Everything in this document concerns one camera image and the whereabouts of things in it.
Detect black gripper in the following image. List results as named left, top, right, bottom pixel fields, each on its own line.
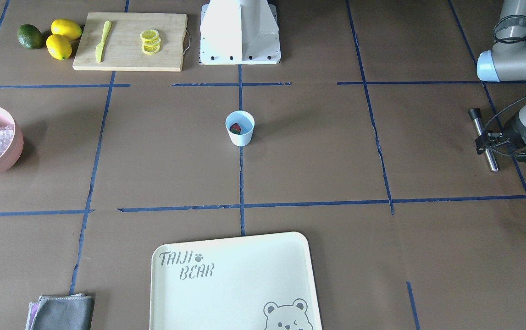
left=475, top=115, right=526, bottom=162

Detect red strawberry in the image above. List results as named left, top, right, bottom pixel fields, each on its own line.
left=228, top=122, right=242, bottom=134

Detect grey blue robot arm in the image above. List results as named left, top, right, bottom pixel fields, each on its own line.
left=475, top=0, right=526, bottom=162

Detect light blue plastic cup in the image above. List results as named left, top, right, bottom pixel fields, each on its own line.
left=225, top=110, right=255, bottom=147

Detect beige plastic tray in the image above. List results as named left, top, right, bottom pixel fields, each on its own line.
left=149, top=231, right=323, bottom=330

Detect lemon slices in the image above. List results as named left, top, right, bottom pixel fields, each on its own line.
left=139, top=29, right=161, bottom=55

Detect wooden cutting board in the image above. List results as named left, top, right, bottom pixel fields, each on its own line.
left=72, top=12, right=188, bottom=72

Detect yellow green plastic knife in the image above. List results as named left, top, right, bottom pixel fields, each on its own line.
left=95, top=21, right=112, bottom=63

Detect yellow lemon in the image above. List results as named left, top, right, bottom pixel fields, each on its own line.
left=51, top=19, right=83, bottom=40
left=45, top=35, right=72, bottom=61

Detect dark folded cloth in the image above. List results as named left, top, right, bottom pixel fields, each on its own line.
left=25, top=294, right=94, bottom=330

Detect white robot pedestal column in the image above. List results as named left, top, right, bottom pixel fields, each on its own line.
left=199, top=0, right=282, bottom=66

